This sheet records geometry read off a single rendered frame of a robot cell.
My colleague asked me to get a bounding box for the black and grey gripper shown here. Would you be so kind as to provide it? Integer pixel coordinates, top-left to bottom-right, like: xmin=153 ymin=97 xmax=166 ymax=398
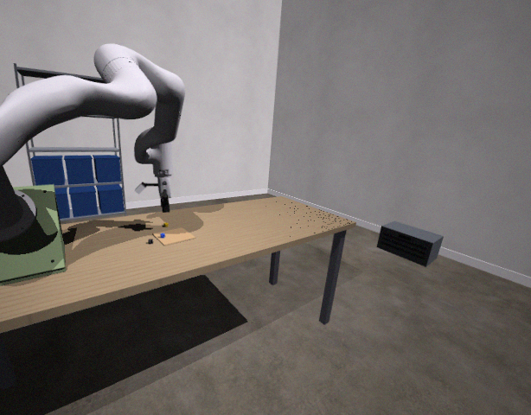
xmin=155 ymin=175 xmax=172 ymax=213

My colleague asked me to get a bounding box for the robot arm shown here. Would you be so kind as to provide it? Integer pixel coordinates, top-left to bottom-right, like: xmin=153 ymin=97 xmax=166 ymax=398
xmin=0 ymin=44 xmax=185 ymax=242

